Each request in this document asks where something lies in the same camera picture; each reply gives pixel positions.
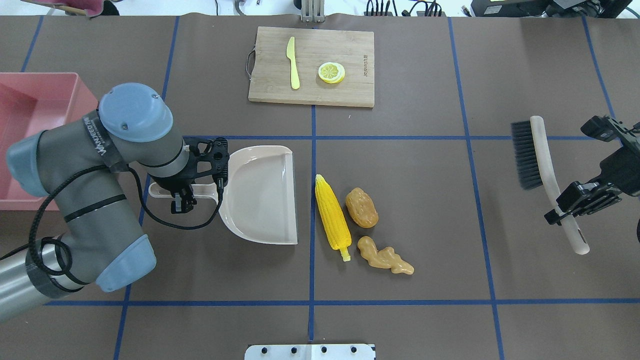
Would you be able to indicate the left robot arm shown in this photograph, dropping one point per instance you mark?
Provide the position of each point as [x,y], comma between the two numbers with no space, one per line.
[85,231]

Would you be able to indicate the bamboo cutting board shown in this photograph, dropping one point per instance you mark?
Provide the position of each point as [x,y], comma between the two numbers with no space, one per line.
[270,76]

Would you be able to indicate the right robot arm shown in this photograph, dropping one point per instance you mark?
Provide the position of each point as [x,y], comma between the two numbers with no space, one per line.
[619,172]

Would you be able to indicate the yellow toy corn cob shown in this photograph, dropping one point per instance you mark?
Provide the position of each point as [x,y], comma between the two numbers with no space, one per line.
[332,217]

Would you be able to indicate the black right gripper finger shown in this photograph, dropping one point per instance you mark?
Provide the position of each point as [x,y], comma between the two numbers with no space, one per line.
[578,207]
[594,189]

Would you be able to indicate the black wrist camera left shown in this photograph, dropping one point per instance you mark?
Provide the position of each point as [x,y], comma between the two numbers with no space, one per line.
[211,157]

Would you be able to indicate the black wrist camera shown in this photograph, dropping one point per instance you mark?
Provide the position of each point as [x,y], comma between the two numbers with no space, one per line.
[605,128]
[211,157]

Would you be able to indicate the brown toy potato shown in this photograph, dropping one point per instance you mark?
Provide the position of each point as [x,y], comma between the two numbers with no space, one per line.
[361,208]

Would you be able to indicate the pink cloth on wooden rack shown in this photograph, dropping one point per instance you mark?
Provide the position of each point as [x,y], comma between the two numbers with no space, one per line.
[89,8]

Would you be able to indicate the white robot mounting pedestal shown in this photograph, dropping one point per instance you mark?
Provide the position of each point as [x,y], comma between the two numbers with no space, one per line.
[336,351]

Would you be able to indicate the beige plastic dustpan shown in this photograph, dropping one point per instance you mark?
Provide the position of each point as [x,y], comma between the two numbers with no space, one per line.
[259,202]

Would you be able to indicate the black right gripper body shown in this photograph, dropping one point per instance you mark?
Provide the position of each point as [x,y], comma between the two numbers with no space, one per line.
[616,169]

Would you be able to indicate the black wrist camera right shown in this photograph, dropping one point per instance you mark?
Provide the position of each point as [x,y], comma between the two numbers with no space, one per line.
[605,128]

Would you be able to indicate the pink plastic bin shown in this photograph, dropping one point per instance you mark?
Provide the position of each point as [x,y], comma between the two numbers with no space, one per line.
[31,104]

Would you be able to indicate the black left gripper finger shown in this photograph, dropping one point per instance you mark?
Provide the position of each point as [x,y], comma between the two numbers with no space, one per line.
[189,201]
[176,206]

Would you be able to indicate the tan toy ginger root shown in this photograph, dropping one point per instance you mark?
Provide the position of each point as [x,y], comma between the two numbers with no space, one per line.
[385,258]

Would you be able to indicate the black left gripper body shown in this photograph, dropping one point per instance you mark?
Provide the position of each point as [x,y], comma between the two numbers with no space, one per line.
[176,186]

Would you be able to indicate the beige hand brush black bristles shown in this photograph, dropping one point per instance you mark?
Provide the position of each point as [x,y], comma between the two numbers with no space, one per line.
[534,166]

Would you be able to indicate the yellow plastic knife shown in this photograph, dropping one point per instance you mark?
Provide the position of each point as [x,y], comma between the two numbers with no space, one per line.
[292,57]

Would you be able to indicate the yellow lemon slice toy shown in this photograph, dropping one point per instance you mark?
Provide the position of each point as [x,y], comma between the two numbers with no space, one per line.
[331,72]

